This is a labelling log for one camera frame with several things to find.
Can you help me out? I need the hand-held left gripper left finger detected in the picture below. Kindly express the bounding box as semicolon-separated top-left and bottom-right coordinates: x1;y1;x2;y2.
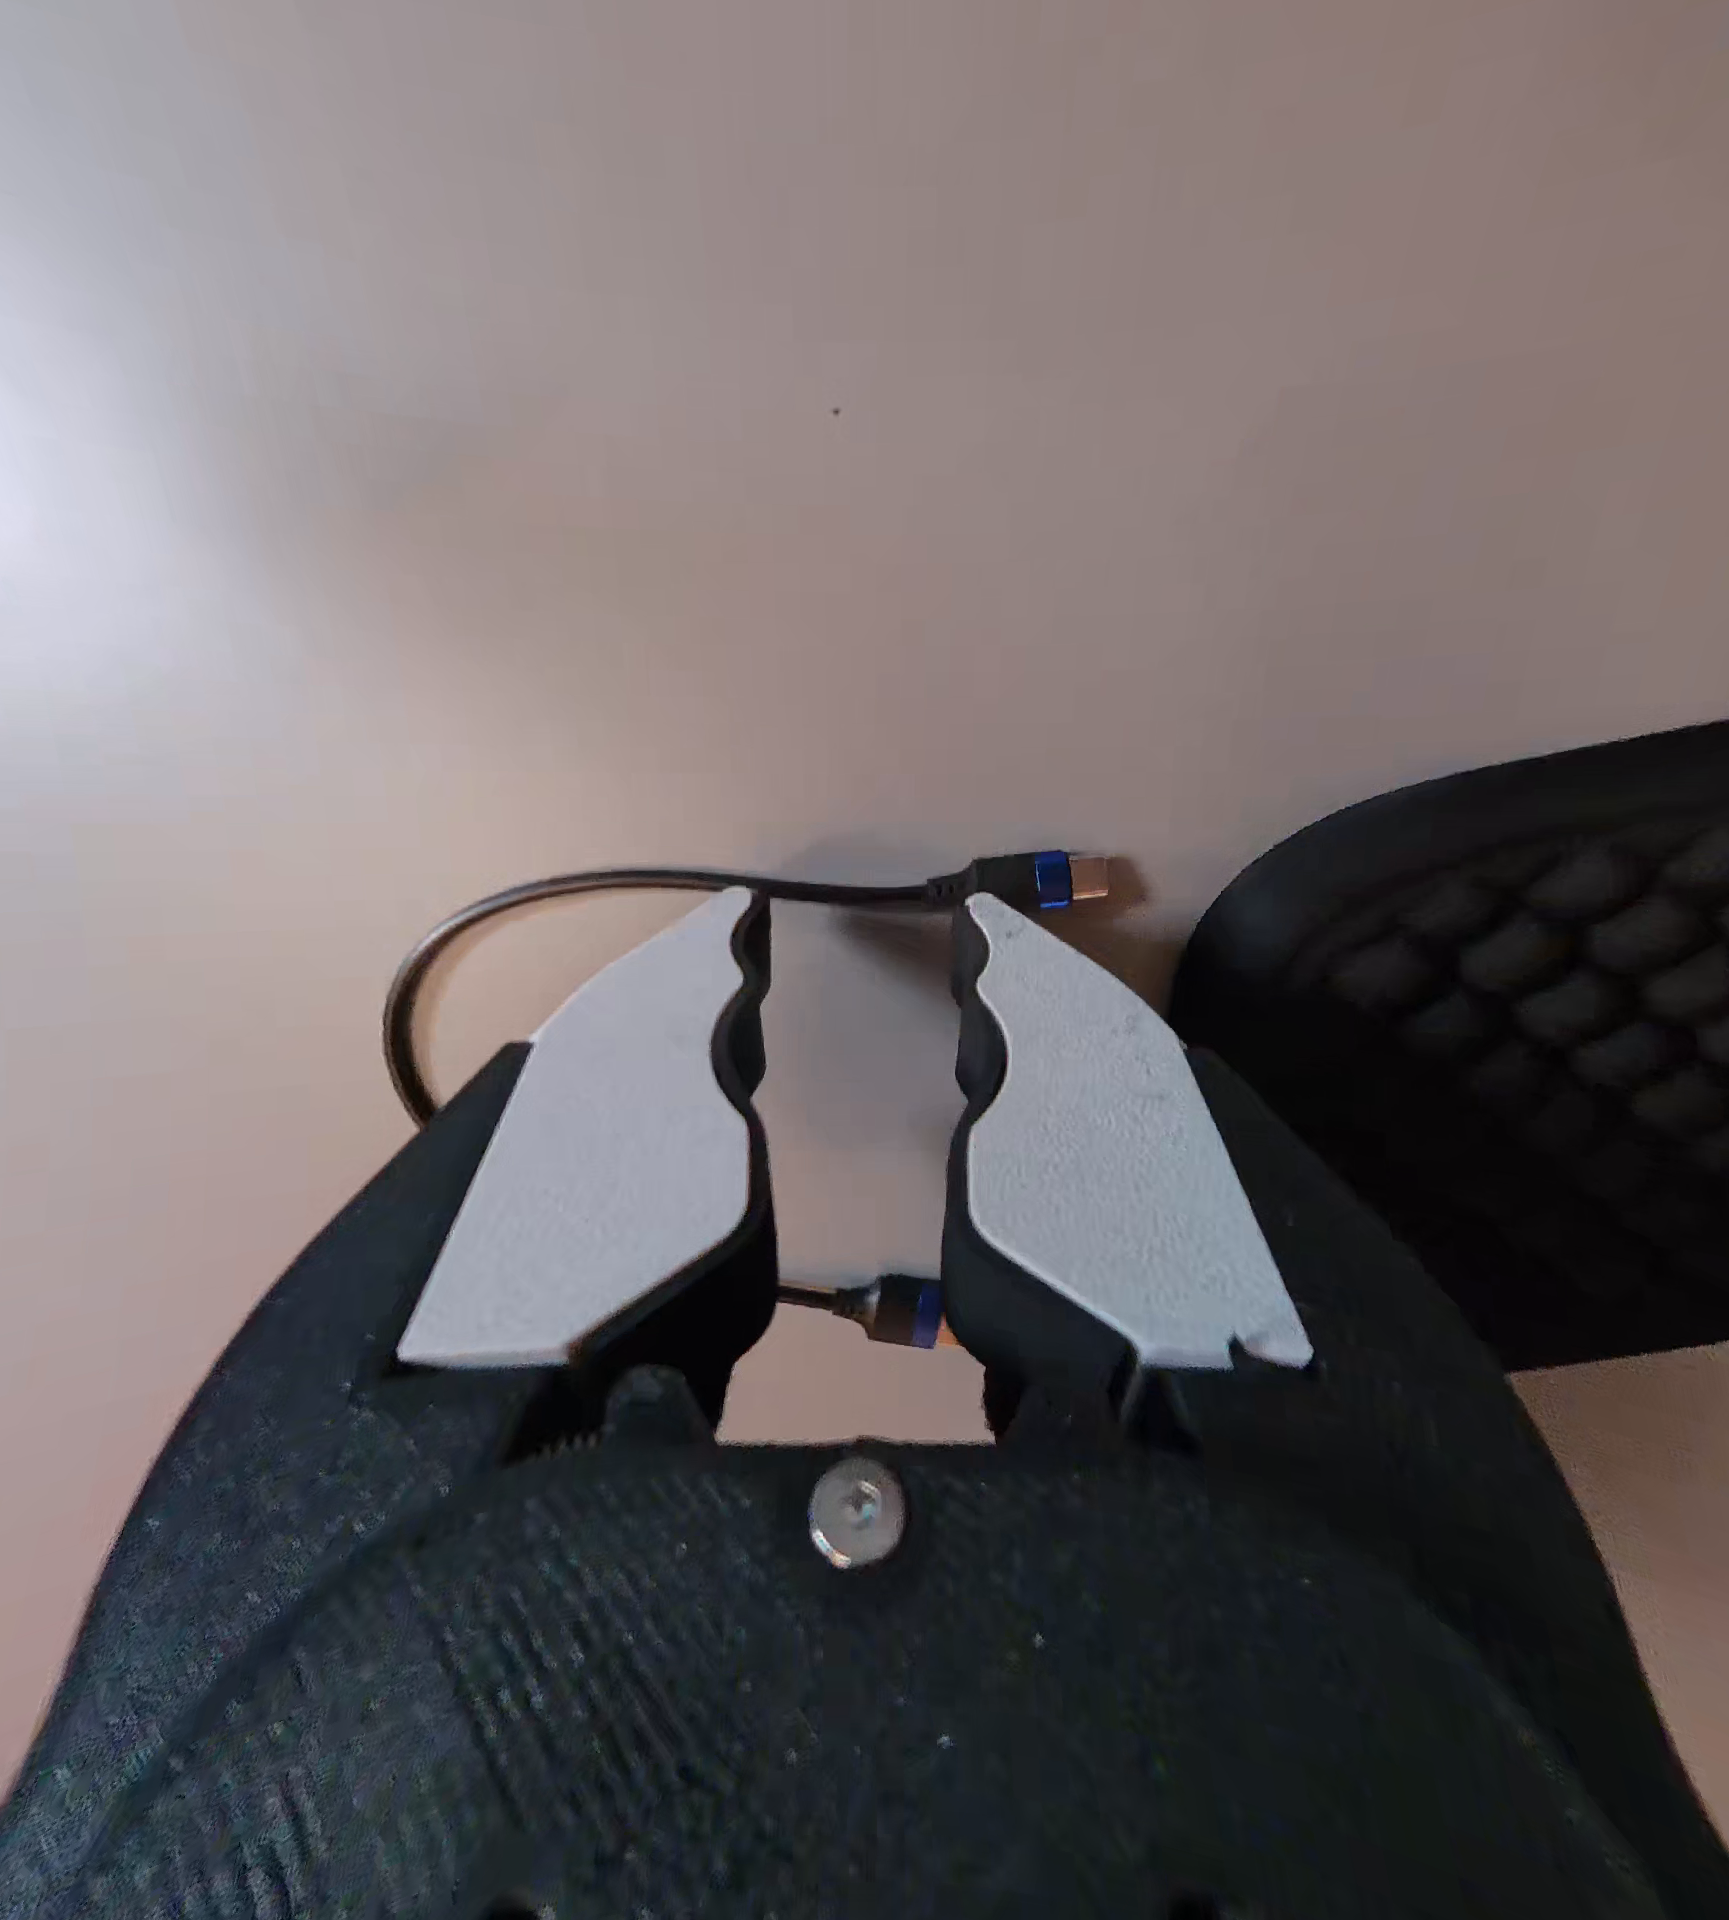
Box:
396;889;780;1431

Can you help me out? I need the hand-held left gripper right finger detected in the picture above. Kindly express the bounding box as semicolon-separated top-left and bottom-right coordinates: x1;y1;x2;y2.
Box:
938;892;1318;1439

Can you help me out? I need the blue plug usb-c cable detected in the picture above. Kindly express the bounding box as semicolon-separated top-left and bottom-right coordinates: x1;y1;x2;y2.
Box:
385;851;1119;1357

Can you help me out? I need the black textured armrest pad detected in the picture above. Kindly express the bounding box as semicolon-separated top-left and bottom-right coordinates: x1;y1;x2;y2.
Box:
1170;704;1729;1375

